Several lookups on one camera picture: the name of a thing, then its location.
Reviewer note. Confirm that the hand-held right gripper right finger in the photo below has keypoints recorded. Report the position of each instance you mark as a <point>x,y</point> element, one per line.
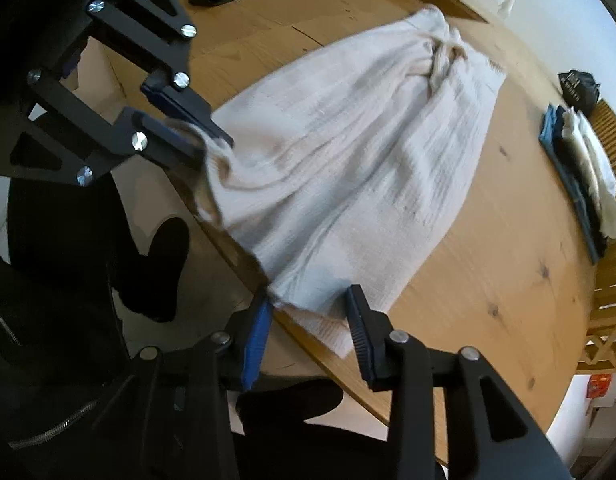
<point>355,340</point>

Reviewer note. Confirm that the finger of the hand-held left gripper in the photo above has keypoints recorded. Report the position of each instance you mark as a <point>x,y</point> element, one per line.
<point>187,110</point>
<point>157,140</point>

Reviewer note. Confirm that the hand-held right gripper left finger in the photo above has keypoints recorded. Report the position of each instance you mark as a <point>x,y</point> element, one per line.
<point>255,340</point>

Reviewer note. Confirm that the red box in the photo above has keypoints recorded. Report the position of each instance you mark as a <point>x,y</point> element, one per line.
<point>598,385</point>

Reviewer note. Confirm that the wooden slat partition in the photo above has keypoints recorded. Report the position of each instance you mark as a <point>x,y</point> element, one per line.
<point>608,320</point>

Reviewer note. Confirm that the black folded garment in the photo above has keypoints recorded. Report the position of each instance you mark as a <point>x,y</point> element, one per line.
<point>570,170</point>

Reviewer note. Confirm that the white folded garment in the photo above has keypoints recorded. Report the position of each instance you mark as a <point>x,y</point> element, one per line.
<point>572,125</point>

